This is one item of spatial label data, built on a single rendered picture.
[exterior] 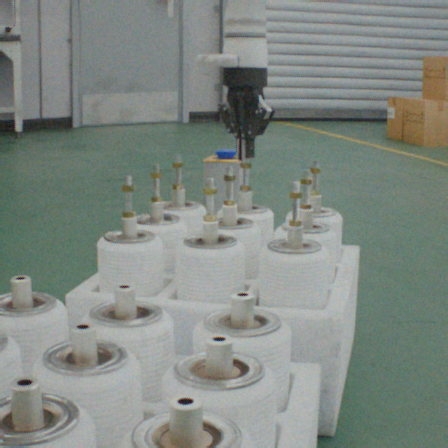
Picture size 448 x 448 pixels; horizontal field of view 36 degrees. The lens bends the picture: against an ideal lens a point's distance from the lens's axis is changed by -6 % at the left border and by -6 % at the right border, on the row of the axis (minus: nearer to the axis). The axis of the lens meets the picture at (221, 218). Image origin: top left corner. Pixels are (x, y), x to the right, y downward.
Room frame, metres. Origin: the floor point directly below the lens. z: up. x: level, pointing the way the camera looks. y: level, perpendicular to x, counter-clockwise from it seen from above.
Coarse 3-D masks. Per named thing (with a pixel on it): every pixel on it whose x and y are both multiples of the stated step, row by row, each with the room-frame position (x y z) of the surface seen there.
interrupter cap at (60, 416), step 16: (0, 400) 0.47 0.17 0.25; (48, 400) 0.48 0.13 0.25; (64, 400) 0.48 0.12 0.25; (0, 416) 0.45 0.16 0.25; (48, 416) 0.46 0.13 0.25; (64, 416) 0.45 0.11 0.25; (0, 432) 0.43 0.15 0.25; (16, 432) 0.43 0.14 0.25; (32, 432) 0.43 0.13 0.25; (48, 432) 0.43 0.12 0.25; (64, 432) 0.43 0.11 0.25
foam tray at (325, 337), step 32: (352, 256) 1.17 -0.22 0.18; (96, 288) 1.01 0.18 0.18; (256, 288) 1.00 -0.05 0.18; (352, 288) 1.06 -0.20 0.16; (192, 320) 0.91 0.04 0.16; (288, 320) 0.88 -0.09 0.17; (320, 320) 0.87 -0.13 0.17; (352, 320) 1.13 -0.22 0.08; (192, 352) 0.91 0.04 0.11; (320, 352) 0.87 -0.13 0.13; (320, 384) 0.87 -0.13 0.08; (320, 416) 0.87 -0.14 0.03
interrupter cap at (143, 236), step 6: (108, 234) 1.02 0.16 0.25; (114, 234) 1.02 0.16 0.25; (120, 234) 1.03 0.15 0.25; (138, 234) 1.03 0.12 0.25; (144, 234) 1.02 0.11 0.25; (150, 234) 1.02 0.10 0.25; (108, 240) 0.99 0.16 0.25; (114, 240) 0.98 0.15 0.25; (120, 240) 0.98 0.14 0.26; (126, 240) 0.99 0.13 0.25; (132, 240) 0.98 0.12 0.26; (138, 240) 0.98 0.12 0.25; (144, 240) 0.99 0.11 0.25; (150, 240) 0.99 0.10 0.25
